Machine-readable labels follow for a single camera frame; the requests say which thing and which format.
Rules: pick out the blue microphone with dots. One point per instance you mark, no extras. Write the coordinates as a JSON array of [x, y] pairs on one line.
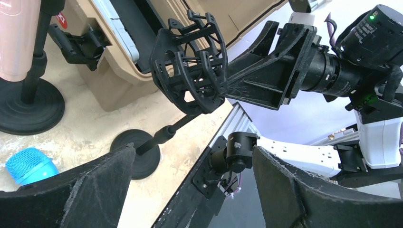
[[30, 165]]

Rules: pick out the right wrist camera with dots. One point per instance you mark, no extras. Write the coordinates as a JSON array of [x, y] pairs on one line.
[[303, 11]]

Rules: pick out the black tray insert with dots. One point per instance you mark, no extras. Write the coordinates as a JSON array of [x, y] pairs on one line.
[[142, 22]]

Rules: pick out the pink microphone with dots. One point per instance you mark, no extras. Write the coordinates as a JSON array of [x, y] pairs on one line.
[[18, 27]]

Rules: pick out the black aluminium base frame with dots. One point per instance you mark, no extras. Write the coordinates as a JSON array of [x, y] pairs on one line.
[[201, 194]]

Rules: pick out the black round-base shock mount stand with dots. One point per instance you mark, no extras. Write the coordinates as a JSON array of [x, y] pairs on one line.
[[189, 66]]

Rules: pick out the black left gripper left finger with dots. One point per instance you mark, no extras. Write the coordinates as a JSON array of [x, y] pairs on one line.
[[90, 195]]

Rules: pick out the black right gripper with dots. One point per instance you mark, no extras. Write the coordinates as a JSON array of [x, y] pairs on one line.
[[275, 84]]

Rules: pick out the grey plastic box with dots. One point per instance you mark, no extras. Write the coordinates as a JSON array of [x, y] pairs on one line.
[[112, 18]]

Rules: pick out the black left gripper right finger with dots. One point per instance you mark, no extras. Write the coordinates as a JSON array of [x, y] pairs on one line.
[[293, 198]]

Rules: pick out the black clip stand pink mic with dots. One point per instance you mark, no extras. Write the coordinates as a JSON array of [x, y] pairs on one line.
[[33, 105]]

